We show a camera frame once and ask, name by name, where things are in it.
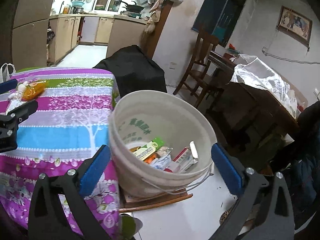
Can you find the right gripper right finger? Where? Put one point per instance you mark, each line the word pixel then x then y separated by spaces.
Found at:
pixel 263 209

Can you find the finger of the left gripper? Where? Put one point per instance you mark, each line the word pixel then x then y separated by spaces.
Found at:
pixel 8 86

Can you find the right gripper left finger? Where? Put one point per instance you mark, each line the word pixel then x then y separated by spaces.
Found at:
pixel 47 219

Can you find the orange plastic wrapper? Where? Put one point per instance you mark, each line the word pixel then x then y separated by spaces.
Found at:
pixel 33 90

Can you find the gold cigarette pack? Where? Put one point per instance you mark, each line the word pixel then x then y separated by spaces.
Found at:
pixel 134 149

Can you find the orange white paper carton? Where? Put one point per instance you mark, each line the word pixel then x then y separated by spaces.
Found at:
pixel 151 158

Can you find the green toothpaste box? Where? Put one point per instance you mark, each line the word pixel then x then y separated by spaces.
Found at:
pixel 149 148

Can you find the white red snack packet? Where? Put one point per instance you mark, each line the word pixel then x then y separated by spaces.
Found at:
pixel 15 99

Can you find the white alcohol wipes pack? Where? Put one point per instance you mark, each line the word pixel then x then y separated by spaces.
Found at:
pixel 161 163

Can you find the kitchen base cabinets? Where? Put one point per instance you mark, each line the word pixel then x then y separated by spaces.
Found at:
pixel 113 31

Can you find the leopard print slipper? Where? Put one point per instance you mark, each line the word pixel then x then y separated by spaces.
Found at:
pixel 225 215

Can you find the floral purple tablecloth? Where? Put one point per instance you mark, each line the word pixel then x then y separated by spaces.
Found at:
pixel 69 126

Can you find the grey three-door refrigerator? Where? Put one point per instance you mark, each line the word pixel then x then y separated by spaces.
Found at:
pixel 24 26

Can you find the small wooden stool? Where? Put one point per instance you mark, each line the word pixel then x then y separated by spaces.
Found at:
pixel 132 204

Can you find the dark wooden dining table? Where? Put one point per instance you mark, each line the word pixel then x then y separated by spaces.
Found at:
pixel 249 122

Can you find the teal basin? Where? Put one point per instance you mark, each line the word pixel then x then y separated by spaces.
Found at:
pixel 77 3

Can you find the black fabric covered object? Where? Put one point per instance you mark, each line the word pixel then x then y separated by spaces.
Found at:
pixel 134 71

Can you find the black wok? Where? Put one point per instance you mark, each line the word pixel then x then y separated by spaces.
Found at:
pixel 133 7

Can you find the white crumpled sheet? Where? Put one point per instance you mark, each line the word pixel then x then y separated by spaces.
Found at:
pixel 251 71

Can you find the white plastic bucket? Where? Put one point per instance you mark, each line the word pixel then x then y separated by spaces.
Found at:
pixel 141 116

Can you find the dark wooden chair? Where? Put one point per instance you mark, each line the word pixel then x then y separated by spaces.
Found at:
pixel 195 78

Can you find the dark window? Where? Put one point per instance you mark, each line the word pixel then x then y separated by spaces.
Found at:
pixel 218 18

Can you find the framed wall picture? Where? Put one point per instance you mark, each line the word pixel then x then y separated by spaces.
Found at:
pixel 295 25

